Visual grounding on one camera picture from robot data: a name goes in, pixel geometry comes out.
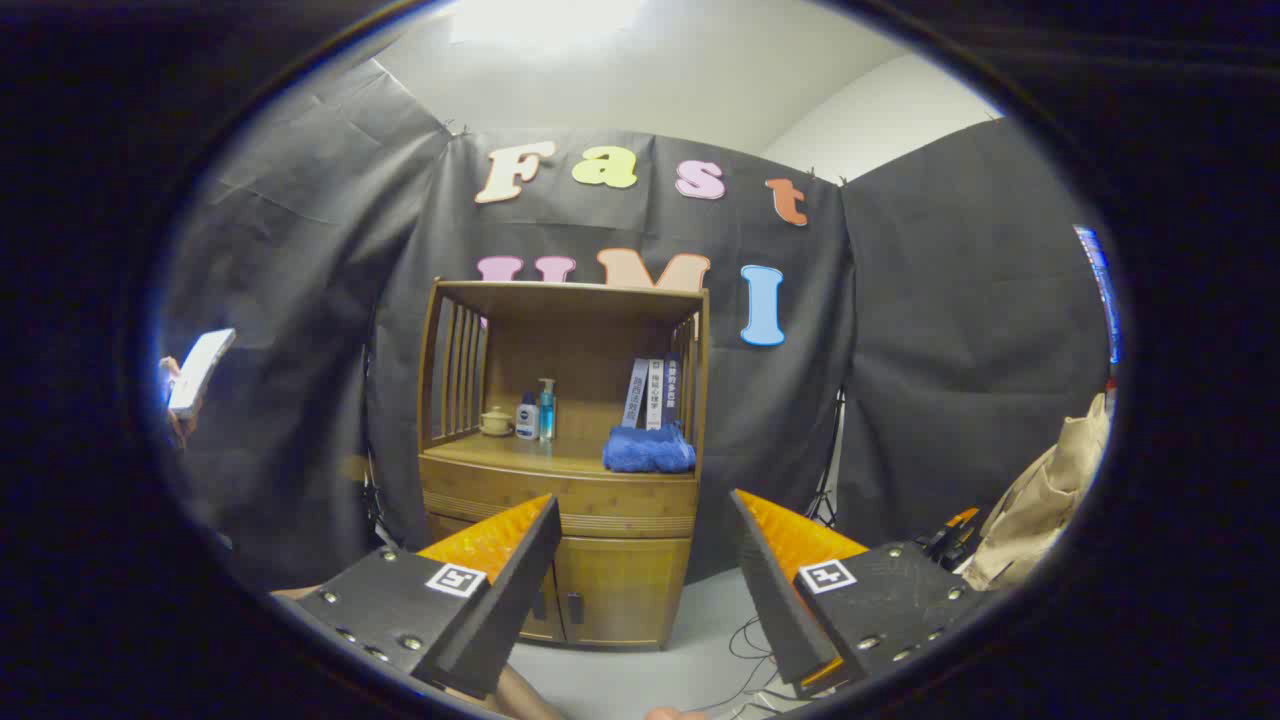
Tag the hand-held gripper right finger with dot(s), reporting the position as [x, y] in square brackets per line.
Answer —
[775, 600]

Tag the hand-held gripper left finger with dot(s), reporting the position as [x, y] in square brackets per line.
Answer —
[505, 600]

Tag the wooden cabinet door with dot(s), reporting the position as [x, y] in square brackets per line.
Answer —
[625, 590]
[548, 620]

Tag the wooden cabinet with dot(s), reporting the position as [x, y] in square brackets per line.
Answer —
[620, 590]

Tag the wooden countertop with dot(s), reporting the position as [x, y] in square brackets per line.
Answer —
[570, 458]

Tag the black tripod stand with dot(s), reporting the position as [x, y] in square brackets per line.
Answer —
[828, 490]

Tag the beige lidded teacup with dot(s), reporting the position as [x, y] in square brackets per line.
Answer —
[496, 423]

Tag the white bottle with blue cap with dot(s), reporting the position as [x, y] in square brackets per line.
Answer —
[527, 420]

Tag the orange and black tool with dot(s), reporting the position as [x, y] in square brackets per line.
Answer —
[950, 538]

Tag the clear blue pump bottle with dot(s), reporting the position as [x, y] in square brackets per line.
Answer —
[547, 415]

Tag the blue towel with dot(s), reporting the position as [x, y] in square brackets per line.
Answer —
[650, 452]

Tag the dark blue book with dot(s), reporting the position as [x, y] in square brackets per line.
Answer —
[672, 390]

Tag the white book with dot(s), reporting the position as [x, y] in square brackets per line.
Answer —
[655, 395]

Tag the beige paper bag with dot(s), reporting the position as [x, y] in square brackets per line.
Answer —
[1045, 500]

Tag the white phone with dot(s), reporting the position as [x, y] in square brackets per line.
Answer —
[200, 372]

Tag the blue lit screen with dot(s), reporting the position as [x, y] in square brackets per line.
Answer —
[1098, 290]

